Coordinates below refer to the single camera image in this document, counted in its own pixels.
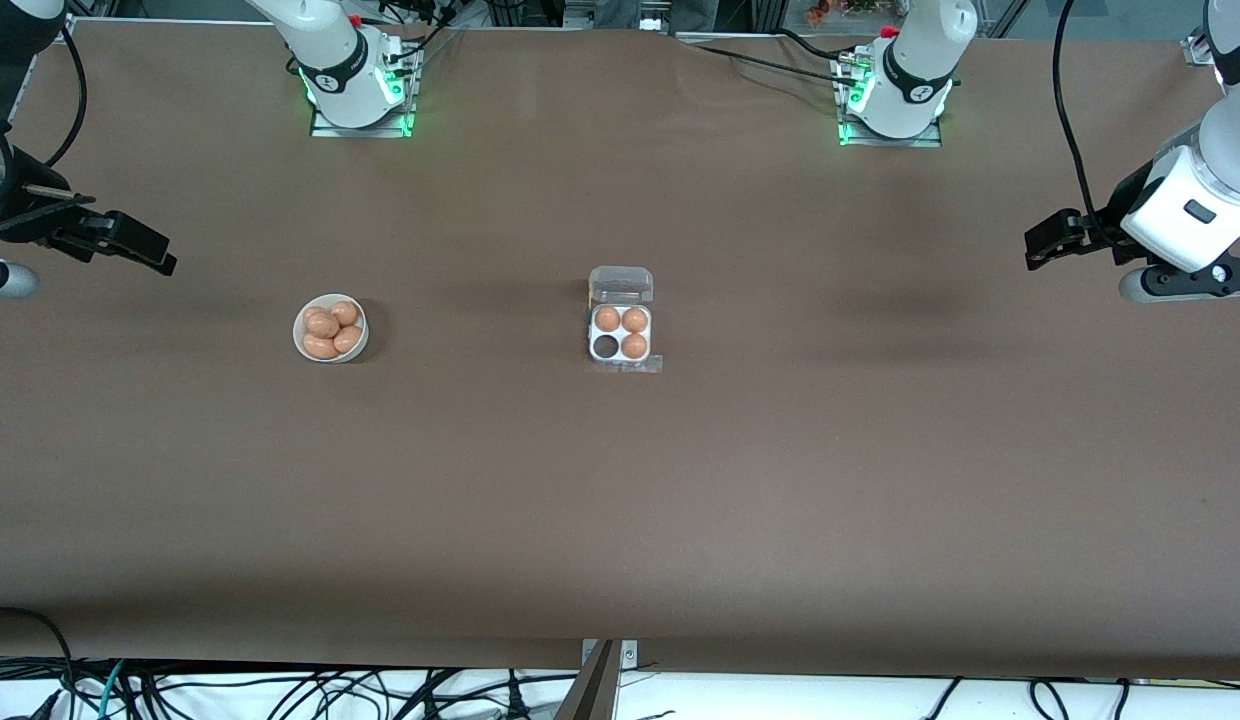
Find small metal table bracket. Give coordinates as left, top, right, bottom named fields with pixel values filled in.
left=580, top=638, right=639, bottom=669

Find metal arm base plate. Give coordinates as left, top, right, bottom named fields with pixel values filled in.
left=310, top=98, right=418, bottom=139
left=838, top=112, right=944, bottom=149

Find white round bowl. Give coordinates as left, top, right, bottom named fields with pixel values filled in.
left=293, top=293, right=369, bottom=364

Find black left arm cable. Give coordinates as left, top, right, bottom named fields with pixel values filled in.
left=1052, top=0, right=1101, bottom=219

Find clear plastic egg carton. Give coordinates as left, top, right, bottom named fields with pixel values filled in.
left=587, top=265, right=664, bottom=375

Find brown table cover sheet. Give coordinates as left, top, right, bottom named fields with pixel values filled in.
left=0, top=18, right=1240, bottom=681

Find teal cable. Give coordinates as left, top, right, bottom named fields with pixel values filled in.
left=75, top=660, right=128, bottom=720

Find dark metal beam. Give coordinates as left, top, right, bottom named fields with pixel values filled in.
left=553, top=640, right=621, bottom=720

